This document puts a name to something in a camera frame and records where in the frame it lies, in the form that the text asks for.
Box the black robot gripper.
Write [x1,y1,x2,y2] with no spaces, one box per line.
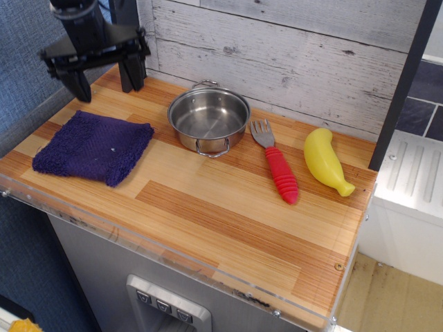
[39,3,150,102]

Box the dark blue terry cloth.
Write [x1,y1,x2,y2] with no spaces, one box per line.
[32,110,154,187]

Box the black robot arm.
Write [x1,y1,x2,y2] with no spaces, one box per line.
[39,1,150,102]

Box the stainless steel pot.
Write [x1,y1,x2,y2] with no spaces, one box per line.
[168,80,251,158]

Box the clear acrylic table guard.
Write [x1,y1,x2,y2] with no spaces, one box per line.
[0,174,338,328]

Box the yellow plastic banana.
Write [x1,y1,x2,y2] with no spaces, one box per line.
[304,128,355,197]

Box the silver dispenser button panel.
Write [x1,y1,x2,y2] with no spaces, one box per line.
[126,274,213,331]

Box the yellow black object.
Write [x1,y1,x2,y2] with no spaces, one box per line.
[8,319,43,332]

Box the white ribbed appliance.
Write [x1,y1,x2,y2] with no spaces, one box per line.
[359,131,442,284]

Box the dark left frame post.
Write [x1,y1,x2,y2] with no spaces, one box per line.
[109,0,146,78]

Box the dark frame post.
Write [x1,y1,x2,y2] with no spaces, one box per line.
[368,0,442,171]
[109,0,146,78]

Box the red handled toy fork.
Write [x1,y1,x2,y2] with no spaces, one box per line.
[250,120,298,205]

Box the dark right frame post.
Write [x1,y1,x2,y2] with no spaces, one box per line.
[368,0,442,171]

